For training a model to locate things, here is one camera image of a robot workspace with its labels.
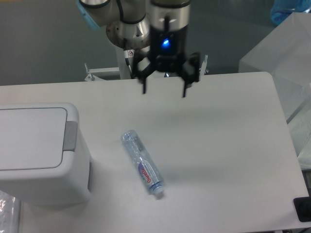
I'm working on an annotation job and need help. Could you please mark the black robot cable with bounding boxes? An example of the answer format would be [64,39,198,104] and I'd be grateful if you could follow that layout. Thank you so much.
[122,38,136,80]

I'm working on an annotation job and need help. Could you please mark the metal clamp bolt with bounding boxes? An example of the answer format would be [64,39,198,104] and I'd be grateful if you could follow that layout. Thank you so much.
[199,54,209,76]

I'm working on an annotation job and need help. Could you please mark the black device at table edge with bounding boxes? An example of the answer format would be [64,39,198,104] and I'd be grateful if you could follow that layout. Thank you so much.
[294,197,311,222]

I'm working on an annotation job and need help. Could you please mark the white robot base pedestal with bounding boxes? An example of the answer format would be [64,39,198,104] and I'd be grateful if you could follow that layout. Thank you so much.
[115,47,135,80]

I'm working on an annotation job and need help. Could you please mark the white trash can body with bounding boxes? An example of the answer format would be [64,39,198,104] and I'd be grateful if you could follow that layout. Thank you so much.
[0,102,91,205]

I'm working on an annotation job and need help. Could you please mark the white trash can lid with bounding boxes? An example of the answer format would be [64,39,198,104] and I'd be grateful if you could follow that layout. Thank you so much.
[0,108,67,170]

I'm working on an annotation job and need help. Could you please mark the clear plastic water bottle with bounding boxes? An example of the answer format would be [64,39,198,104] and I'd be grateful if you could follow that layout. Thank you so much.
[121,130,164,199]

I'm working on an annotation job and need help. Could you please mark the blue plastic bag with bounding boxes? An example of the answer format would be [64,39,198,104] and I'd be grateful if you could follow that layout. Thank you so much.
[270,0,311,26]

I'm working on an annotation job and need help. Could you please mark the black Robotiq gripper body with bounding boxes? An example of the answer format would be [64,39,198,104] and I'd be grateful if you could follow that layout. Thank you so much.
[148,26,188,77]

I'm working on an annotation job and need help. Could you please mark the translucent white plastic box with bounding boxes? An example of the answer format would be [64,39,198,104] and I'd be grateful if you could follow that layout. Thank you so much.
[239,13,311,171]

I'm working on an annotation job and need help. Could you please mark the grey trash can push button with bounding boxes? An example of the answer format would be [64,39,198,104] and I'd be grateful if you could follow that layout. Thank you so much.
[63,121,78,151]

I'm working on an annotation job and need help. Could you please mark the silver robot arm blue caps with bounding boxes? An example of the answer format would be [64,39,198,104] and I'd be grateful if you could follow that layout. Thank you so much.
[76,0,200,96]

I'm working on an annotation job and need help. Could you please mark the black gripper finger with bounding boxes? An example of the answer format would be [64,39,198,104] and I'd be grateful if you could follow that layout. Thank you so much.
[179,52,200,98]
[132,53,156,94]

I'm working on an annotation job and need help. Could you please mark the clear plastic sheet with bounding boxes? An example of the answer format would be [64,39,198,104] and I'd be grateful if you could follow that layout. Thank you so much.
[0,191,21,233]

